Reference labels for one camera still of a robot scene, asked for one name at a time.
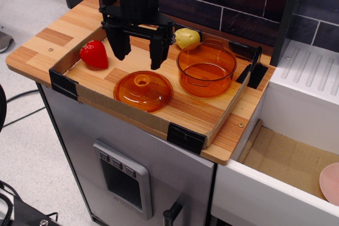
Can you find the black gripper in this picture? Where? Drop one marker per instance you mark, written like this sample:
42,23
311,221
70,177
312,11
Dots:
139,18

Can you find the orange transparent pot lid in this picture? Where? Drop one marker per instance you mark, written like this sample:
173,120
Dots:
145,90

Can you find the orange transparent pot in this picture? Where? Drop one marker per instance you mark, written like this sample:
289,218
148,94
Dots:
206,69

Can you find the yellow toy potato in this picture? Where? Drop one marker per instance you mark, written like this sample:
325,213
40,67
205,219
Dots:
185,37

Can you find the red toy strawberry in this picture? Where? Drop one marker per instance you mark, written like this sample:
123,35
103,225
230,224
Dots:
94,54

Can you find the cardboard fence with black tape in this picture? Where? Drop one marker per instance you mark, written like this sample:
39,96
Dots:
211,127

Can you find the grey toy kitchen cabinet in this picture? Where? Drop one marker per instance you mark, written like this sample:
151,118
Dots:
127,176

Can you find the white toy sink unit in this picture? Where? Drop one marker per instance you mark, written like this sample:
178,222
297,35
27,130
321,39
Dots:
273,177

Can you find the pink plate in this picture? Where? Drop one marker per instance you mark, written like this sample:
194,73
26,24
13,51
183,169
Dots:
328,181

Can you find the black upright post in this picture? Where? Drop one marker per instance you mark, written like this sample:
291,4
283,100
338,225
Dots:
279,47

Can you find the black cabinet door handle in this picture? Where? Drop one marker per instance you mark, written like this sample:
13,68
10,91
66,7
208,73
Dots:
170,215

